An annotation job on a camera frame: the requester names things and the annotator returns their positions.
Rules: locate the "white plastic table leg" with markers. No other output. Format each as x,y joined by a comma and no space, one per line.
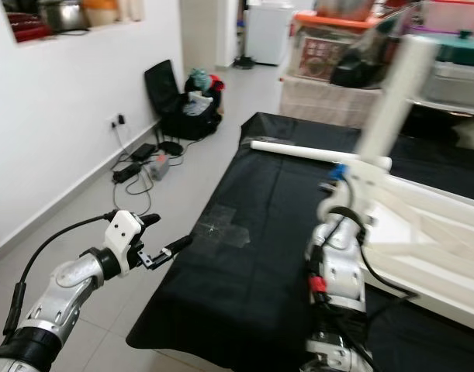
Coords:
399,85
299,151

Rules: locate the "white plastic children table top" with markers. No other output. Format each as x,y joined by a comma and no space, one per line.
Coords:
438,240

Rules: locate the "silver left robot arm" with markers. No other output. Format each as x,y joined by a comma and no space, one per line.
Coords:
58,298

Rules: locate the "black power strip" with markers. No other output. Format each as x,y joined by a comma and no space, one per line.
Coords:
126,173

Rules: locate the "grey electrical box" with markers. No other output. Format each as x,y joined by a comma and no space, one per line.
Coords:
157,167

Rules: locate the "clear tape patch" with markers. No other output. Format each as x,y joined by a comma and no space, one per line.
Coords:
229,225

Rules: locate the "black power adapter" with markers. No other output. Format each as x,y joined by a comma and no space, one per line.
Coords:
142,152

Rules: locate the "black wifi router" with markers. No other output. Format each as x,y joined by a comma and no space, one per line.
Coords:
171,148

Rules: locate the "beige cloth covered table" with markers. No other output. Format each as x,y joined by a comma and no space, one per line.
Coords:
326,102

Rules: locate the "white plastic bag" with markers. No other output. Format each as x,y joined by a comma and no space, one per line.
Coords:
196,104

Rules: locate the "black open suitcase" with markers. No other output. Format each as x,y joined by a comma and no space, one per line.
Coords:
160,89

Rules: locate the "shiny black bag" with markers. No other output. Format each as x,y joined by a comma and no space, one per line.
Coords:
365,54

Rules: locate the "black fan base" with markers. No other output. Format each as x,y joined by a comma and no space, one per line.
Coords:
244,62

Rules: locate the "white cabinet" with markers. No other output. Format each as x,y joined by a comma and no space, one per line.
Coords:
269,32

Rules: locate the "clear plastic storage container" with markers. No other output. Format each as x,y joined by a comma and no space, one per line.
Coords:
458,81

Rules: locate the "green round pot lid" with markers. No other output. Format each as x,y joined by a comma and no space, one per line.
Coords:
458,45

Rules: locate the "beige tub orange lid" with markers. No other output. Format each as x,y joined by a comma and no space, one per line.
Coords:
101,12

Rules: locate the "pink plastic container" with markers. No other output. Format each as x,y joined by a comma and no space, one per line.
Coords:
454,15

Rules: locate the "small steel pot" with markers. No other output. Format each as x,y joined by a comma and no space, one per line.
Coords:
64,14

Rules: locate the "dark red pot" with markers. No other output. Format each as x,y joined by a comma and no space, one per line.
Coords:
29,27

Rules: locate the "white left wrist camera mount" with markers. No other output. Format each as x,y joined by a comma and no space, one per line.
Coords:
124,236

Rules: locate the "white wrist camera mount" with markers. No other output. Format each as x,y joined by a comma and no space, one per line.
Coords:
124,236
365,178

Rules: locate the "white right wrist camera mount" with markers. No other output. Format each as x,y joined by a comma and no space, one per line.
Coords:
365,178

